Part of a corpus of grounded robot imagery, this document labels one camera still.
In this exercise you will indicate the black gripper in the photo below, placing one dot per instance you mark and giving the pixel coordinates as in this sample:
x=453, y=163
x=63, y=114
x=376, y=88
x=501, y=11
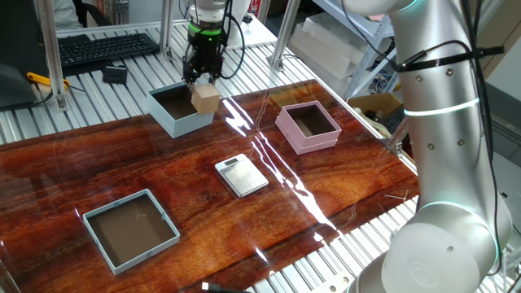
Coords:
x=205, y=53

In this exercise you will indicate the light wooden cube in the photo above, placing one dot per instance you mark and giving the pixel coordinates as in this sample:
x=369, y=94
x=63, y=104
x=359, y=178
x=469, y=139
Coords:
x=205, y=99

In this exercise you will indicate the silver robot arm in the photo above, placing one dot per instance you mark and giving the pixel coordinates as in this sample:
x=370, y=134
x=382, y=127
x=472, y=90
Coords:
x=447, y=163

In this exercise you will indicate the deep light blue box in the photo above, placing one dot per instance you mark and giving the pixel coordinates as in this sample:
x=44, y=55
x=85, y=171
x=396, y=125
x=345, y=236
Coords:
x=179, y=124

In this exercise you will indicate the small black box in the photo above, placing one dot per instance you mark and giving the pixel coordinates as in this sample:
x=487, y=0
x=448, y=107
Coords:
x=115, y=75

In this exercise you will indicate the pink cardboard box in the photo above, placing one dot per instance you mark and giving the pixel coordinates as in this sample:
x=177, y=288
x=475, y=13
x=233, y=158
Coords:
x=311, y=142

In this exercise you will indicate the open cardboard box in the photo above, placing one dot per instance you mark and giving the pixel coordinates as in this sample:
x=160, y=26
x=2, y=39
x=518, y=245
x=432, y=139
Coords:
x=366, y=101

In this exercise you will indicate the shallow light blue box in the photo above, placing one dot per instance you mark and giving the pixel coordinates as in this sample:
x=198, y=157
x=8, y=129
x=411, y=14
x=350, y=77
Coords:
x=130, y=232

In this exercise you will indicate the yellow round object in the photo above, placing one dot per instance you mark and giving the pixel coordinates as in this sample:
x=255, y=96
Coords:
x=395, y=84

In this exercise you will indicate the black keyboard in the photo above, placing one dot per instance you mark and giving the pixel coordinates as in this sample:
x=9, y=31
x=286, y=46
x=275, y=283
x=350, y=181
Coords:
x=106, y=49

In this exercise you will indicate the silver digital scale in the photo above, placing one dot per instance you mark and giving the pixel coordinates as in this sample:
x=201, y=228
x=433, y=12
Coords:
x=244, y=179

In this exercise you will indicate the white foam block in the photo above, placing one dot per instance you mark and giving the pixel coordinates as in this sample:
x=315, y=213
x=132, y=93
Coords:
x=325, y=45

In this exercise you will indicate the black office chair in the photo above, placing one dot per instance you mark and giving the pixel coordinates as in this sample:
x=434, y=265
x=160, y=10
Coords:
x=79, y=8

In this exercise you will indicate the person in light shirt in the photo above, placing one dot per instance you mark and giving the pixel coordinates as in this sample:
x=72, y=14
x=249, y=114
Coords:
x=65, y=12

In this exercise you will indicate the wood grain table mat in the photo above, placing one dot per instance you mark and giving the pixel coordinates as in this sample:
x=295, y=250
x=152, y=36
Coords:
x=195, y=244

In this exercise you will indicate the black monitor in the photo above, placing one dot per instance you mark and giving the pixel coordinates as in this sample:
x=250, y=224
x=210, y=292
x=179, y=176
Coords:
x=20, y=45

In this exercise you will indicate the pink cloth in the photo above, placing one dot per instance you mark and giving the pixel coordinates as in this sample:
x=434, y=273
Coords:
x=376, y=17

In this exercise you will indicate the black power strip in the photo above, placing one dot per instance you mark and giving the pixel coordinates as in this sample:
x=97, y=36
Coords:
x=395, y=118

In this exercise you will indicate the white shelf frame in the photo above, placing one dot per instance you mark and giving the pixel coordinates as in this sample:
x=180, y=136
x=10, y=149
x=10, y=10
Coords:
x=372, y=36

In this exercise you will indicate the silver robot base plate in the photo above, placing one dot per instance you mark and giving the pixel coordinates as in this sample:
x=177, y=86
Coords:
x=331, y=285

